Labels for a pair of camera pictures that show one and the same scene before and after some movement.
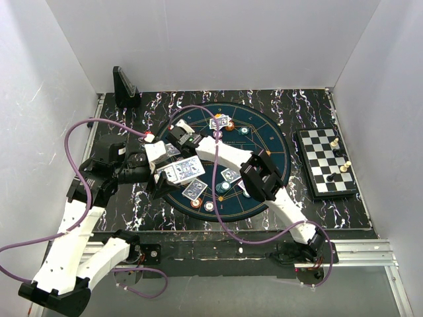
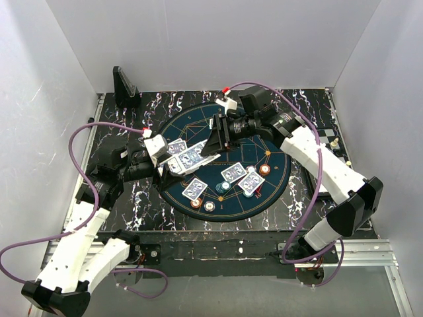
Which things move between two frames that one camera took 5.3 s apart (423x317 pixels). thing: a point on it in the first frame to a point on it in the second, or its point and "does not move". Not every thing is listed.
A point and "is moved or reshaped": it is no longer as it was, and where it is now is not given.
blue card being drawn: (189, 168) is moved or reshaped
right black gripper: (191, 134) to (219, 138)
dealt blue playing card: (171, 150) does not move
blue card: (194, 189) does not move
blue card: (230, 176) does not move
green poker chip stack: (223, 186) does not move
